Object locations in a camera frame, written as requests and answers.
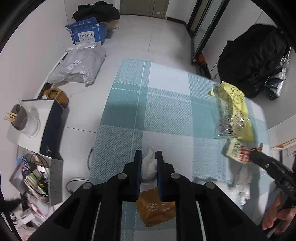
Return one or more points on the black jacket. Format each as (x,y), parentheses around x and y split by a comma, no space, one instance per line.
(252,60)

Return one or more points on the yellow printed plastic bag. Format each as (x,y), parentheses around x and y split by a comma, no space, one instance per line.
(233,149)

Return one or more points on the grey-brown door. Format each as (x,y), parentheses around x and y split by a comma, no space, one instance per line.
(143,7)

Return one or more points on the golden sachet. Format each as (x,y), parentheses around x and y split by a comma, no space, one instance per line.
(152,212)

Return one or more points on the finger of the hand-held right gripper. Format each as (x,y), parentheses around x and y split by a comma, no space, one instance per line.
(261,160)

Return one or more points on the white tissue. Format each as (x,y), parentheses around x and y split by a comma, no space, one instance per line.
(149,165)
(242,183)

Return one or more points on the brown paper bag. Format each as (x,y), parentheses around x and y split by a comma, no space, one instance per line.
(113,25)

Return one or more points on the grey plastic mailer bag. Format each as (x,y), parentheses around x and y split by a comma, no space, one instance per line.
(78,64)

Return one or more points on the blue cardboard box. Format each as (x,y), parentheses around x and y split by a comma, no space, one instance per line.
(87,32)

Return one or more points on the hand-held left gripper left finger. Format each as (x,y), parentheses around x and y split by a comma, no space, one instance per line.
(138,172)

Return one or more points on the black bag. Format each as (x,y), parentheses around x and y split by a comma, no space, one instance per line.
(97,10)

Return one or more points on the black framed glass door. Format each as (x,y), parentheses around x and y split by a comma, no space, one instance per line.
(205,25)

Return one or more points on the white and navy box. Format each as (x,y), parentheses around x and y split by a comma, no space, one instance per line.
(46,125)

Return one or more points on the blue checked tablecloth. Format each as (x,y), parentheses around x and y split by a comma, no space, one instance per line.
(166,111)

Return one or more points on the orange item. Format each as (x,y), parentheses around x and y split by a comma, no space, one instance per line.
(200,59)

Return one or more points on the grey cup with chopsticks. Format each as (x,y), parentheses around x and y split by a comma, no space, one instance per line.
(23,120)

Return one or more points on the white cabinet with gold trim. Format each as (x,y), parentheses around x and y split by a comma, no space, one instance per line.
(284,125)

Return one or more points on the person's right hand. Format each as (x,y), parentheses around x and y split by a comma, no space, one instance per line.
(272,217)

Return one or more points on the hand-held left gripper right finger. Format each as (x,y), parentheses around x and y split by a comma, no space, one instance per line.
(160,172)

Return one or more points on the notched white foam piece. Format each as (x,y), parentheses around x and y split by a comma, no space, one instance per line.
(222,187)

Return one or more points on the clear and yellow plastic bag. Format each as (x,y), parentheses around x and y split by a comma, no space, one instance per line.
(233,111)

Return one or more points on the silver folding umbrella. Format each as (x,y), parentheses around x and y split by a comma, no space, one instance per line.
(278,78)

